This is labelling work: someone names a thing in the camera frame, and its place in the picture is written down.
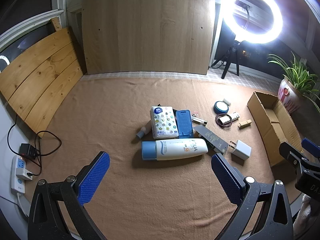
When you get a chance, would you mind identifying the white and blue sunscreen bottle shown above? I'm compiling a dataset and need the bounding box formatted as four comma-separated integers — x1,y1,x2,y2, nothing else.
141,138,209,161

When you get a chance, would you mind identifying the purple rubber band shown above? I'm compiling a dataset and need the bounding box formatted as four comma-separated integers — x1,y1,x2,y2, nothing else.
215,114,233,128

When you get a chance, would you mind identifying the black panel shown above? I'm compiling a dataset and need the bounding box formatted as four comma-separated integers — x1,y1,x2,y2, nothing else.
214,24,237,68

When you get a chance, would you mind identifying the patterned tissue pack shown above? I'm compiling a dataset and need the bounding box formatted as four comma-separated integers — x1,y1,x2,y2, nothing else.
149,106,179,140

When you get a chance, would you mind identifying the blue round tin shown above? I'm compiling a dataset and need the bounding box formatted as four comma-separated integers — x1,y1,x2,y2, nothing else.
214,101,229,113

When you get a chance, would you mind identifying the white power strip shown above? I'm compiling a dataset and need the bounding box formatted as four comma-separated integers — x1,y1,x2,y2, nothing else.
10,155,33,194

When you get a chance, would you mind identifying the black tripod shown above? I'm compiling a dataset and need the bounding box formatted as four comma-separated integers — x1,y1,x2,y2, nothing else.
211,39,240,79

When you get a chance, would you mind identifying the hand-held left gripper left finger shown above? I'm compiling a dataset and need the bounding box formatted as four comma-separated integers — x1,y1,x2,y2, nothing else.
27,151,111,240

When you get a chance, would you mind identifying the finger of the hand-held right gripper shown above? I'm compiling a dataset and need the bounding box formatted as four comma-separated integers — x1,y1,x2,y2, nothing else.
301,137,320,160
279,142,313,171

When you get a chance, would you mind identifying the person's right forearm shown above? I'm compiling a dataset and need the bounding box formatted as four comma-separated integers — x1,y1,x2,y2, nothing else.
292,194,315,240

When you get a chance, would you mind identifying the pine wood panel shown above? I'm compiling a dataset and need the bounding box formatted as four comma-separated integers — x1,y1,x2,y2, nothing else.
0,26,84,138

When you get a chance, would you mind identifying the cardboard box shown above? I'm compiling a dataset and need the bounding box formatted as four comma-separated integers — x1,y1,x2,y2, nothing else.
247,91,304,168

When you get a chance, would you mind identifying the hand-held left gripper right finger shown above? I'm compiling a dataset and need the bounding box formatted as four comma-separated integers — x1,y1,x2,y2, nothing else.
211,153,294,240

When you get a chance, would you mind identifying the black power adapter with cord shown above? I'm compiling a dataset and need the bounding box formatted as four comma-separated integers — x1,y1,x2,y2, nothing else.
7,114,62,177

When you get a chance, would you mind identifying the rectangular packaging box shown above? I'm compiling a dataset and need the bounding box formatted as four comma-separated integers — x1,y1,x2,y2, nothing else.
194,126,229,155

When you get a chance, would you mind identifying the pink tube with grey cap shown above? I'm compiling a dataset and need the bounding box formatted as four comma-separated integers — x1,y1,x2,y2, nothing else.
136,121,153,139

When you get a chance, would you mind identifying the white power cord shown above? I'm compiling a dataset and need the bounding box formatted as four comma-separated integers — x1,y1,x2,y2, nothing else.
0,192,29,218

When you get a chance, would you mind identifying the white ring light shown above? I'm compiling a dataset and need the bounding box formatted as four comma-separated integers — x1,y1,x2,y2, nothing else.
221,0,284,43

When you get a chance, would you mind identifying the large light wooden board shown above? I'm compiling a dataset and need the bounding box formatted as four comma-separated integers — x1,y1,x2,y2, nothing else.
80,0,216,75

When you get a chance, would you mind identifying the spider plant in painted pot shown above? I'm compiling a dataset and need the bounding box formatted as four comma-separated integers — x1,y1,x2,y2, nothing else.
267,51,320,115

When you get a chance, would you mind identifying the blue phone stand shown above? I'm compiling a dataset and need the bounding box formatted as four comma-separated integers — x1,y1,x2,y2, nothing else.
175,109,195,139

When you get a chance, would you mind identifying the white charger plug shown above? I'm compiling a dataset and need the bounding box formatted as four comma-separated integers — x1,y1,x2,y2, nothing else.
229,140,252,161

